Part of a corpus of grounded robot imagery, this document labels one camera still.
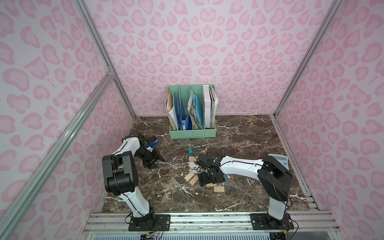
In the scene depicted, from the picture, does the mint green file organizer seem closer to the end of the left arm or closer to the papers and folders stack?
the papers and folders stack

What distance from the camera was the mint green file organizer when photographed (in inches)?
37.8

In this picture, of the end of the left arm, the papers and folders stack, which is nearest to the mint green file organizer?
the papers and folders stack

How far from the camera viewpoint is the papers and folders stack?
945mm
